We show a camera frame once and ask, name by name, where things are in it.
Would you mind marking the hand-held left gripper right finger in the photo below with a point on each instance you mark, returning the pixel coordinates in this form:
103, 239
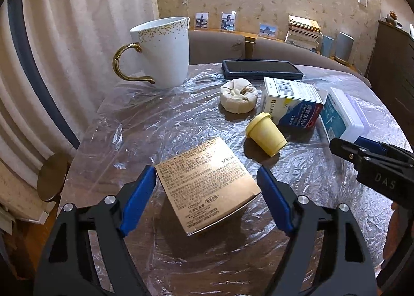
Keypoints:
275, 199

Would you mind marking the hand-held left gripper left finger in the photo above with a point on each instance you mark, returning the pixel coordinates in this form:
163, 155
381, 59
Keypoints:
139, 199

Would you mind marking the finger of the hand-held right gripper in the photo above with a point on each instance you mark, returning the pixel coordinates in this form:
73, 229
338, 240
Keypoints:
370, 144
346, 152

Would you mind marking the white and teal tissue box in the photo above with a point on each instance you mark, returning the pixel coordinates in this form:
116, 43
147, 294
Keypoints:
346, 115

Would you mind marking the gold cardboard box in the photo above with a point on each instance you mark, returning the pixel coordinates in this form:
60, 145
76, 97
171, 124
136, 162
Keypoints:
203, 183

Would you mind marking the person's right forearm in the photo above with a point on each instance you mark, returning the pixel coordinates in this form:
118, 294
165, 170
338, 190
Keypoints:
399, 250

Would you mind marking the small yellow cup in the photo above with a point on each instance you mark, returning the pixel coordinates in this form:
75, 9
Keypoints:
265, 132

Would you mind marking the white and blue milk carton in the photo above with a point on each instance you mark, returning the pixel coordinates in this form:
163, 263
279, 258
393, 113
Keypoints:
291, 102

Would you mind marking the dark wooden cabinet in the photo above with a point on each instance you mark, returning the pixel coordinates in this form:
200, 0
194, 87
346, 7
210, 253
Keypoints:
391, 73

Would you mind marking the round brown stool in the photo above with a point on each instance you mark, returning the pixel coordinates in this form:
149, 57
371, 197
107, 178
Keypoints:
53, 176

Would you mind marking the grey fabric speaker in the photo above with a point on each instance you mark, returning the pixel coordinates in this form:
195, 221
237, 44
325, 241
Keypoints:
343, 47

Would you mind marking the blue cylinder speaker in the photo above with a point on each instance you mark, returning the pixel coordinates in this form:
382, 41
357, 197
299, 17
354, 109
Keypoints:
327, 46

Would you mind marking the dark blue flat case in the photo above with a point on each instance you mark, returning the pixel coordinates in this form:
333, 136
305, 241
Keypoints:
262, 69

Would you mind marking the stack of books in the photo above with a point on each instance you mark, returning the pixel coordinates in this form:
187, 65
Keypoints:
304, 32

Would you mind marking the ornament on cabinet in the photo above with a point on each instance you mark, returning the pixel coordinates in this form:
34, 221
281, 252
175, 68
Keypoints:
393, 19

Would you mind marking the brown fabric sofa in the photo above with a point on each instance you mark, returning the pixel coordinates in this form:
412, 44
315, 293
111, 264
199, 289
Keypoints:
226, 47

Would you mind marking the beige curtain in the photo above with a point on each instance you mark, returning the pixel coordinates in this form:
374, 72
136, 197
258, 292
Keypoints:
64, 57

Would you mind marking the building photo frame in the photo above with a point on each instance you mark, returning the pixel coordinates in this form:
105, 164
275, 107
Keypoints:
268, 30

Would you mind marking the sunglasses portrait photo frame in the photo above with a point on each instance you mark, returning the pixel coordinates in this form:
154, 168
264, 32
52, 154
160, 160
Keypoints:
228, 21

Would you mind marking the standing person photo frame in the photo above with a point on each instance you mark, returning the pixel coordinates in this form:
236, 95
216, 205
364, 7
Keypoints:
201, 20

